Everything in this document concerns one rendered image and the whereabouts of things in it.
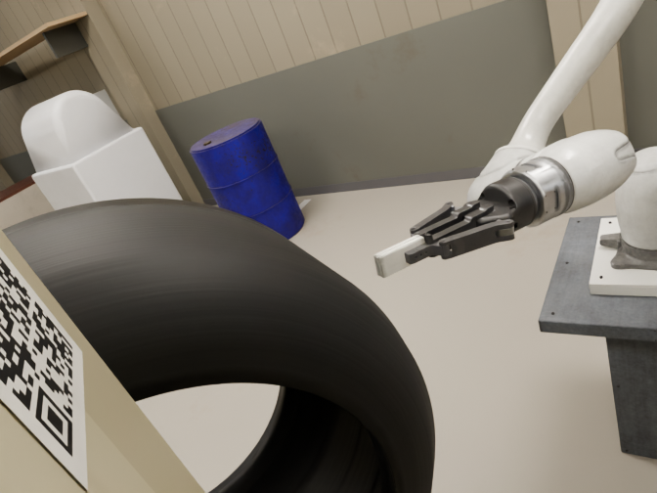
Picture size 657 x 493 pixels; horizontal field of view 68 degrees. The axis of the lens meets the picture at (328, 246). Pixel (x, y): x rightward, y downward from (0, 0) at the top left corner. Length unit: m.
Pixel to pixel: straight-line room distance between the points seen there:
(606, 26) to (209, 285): 0.81
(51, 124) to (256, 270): 4.10
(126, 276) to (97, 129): 4.18
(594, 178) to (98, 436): 0.70
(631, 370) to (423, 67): 2.47
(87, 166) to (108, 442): 4.21
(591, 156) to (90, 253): 0.64
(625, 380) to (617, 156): 0.95
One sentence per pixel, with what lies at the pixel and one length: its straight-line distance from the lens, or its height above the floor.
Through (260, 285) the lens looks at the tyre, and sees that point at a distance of 0.38.
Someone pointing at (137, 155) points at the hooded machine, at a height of 0.90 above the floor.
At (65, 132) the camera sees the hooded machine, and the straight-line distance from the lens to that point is 4.40.
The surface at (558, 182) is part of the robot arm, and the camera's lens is 0.74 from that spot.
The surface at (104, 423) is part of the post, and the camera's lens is 0.19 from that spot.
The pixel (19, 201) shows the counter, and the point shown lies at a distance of 6.85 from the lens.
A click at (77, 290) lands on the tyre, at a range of 0.37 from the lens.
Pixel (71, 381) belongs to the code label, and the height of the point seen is 1.48.
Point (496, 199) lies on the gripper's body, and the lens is 0.72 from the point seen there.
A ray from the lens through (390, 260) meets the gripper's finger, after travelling 0.62.
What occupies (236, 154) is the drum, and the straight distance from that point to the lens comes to 3.58.
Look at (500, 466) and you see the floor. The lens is 1.91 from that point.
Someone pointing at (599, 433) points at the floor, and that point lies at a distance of 1.96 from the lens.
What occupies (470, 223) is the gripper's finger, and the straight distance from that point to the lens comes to 0.67.
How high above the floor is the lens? 1.55
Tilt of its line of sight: 26 degrees down
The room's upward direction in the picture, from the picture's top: 23 degrees counter-clockwise
